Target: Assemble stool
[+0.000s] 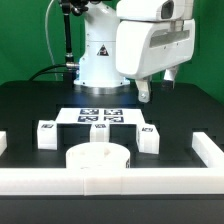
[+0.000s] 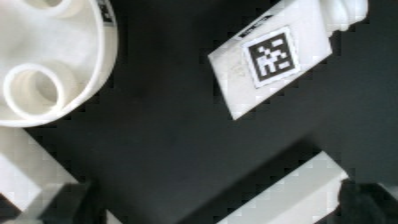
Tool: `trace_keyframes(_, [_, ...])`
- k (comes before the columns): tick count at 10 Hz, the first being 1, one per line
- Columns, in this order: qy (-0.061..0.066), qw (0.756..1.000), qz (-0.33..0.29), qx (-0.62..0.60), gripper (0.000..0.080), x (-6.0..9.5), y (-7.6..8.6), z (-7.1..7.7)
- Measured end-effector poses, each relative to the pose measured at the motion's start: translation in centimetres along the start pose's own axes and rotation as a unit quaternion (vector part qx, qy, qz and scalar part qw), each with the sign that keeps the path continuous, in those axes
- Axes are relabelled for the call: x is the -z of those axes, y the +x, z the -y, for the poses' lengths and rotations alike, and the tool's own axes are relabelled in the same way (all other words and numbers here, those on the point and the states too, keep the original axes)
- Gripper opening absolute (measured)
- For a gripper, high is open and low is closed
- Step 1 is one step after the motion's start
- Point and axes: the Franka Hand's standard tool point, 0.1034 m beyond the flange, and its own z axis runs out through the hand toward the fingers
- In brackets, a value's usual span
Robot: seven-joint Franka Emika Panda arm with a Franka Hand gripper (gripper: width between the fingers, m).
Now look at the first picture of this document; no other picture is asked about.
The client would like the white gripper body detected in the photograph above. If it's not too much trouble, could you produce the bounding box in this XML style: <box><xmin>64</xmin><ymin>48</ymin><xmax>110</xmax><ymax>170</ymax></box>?
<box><xmin>116</xmin><ymin>20</ymin><xmax>195</xmax><ymax>79</ymax></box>

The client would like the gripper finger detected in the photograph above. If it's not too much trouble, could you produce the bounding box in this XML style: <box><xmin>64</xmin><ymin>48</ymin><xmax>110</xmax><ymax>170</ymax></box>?
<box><xmin>135</xmin><ymin>77</ymin><xmax>152</xmax><ymax>103</ymax></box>
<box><xmin>162</xmin><ymin>66</ymin><xmax>179</xmax><ymax>90</ymax></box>

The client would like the white round stool seat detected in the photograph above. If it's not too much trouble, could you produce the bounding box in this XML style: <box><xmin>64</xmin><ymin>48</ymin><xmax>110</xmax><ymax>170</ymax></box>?
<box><xmin>66</xmin><ymin>142</ymin><xmax>130</xmax><ymax>169</ymax></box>

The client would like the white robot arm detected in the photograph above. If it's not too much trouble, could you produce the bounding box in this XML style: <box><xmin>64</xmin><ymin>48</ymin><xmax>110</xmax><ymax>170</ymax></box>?
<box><xmin>74</xmin><ymin>0</ymin><xmax>195</xmax><ymax>103</ymax></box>

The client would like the white marker sheet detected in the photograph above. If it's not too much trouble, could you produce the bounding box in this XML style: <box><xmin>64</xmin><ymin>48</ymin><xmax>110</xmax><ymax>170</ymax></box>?
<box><xmin>56</xmin><ymin>108</ymin><xmax>145</xmax><ymax>125</ymax></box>

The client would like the white U-shaped fence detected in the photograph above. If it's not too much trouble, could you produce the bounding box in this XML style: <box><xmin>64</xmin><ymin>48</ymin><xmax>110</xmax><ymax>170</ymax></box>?
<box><xmin>0</xmin><ymin>132</ymin><xmax>224</xmax><ymax>195</ymax></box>

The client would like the white cable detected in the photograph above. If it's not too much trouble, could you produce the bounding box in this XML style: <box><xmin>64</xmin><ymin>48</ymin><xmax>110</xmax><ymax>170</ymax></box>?
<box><xmin>44</xmin><ymin>0</ymin><xmax>59</xmax><ymax>81</ymax></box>

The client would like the black cable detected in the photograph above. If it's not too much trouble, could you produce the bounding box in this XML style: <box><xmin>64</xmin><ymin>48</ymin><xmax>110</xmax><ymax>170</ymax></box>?
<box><xmin>28</xmin><ymin>63</ymin><xmax>76</xmax><ymax>82</ymax></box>

